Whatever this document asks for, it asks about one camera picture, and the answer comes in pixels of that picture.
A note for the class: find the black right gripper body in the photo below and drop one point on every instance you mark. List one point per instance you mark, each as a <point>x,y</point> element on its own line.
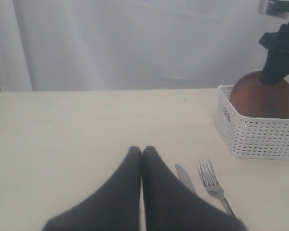
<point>277,44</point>

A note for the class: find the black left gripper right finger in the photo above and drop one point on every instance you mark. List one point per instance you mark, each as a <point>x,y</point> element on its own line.
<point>170,206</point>

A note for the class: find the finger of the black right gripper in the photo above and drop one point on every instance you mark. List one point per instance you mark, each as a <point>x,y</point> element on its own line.
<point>273,72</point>

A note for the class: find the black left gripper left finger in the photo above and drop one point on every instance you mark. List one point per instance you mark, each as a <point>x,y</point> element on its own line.
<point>115,206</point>

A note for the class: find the silver metal knife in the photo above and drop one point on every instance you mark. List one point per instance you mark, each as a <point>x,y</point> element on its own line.
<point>184,178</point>

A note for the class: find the brown wooden plate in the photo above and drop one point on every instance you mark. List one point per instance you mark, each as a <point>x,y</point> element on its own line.
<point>250,97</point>

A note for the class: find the silver metal fork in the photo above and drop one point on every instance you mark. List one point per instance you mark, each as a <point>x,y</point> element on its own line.
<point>211,184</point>

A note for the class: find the white plastic woven basket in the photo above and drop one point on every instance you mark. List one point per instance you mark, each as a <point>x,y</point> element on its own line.
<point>250,137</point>

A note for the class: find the white backdrop curtain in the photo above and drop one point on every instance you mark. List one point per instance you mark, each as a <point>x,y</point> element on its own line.
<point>53,45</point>

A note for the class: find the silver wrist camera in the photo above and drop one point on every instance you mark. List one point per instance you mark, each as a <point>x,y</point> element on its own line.
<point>275,8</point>

